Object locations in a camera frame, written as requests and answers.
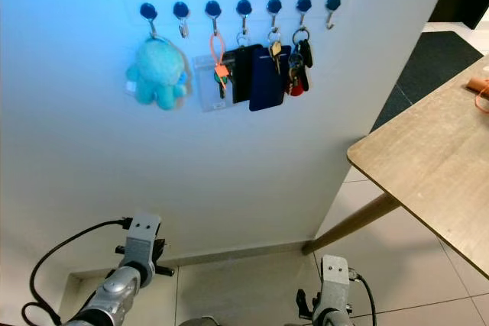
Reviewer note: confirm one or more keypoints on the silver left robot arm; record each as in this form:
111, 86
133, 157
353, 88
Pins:
114, 295

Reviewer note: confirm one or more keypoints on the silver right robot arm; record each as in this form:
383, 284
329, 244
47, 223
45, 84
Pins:
332, 318

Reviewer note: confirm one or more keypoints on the clear badge holder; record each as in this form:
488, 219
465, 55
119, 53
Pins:
203, 88

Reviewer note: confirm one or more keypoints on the wooden table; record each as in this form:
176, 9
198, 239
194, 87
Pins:
435, 166

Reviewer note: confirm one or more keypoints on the black card holder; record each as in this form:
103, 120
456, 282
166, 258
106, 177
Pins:
242, 74

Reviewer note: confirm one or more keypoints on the dark blue card holder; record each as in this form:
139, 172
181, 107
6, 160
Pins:
269, 85

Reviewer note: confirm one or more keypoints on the key bunch with red fob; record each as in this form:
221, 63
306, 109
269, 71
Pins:
299, 66

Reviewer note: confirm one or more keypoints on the brass key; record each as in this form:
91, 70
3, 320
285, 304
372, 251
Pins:
276, 51

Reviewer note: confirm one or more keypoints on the dark floor mat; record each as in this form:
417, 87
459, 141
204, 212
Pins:
428, 74

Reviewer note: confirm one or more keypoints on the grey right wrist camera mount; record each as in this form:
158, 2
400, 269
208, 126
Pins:
336, 280

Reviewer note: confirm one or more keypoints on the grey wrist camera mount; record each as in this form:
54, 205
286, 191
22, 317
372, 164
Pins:
142, 238
336, 280

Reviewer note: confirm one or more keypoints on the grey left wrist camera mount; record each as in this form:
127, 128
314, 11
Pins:
142, 238

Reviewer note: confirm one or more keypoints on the black round wall hook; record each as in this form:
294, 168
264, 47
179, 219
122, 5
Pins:
333, 1
244, 6
213, 8
304, 3
274, 4
148, 11
181, 9

